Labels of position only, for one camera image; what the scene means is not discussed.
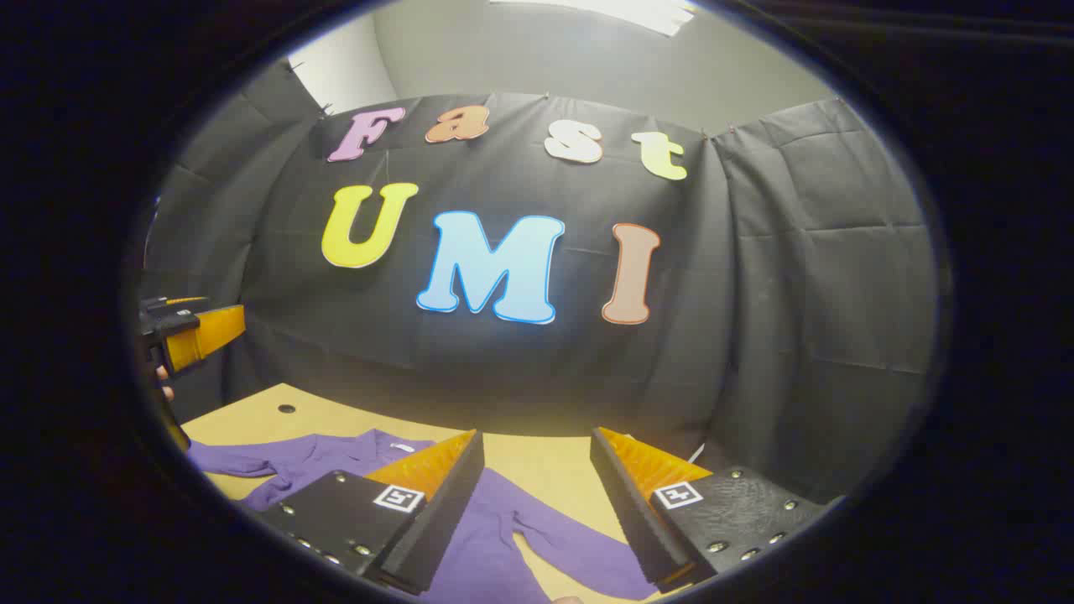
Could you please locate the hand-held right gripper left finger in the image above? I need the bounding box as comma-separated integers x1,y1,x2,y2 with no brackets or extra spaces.
250,430,486,596

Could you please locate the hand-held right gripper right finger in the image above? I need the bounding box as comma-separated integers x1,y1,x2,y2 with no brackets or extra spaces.
589,426,829,594

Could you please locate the purple button-up garment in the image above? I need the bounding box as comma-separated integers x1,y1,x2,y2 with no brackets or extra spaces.
186,429,660,604

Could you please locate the black backdrop cloth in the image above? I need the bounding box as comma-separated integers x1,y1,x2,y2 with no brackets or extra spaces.
138,63,939,504

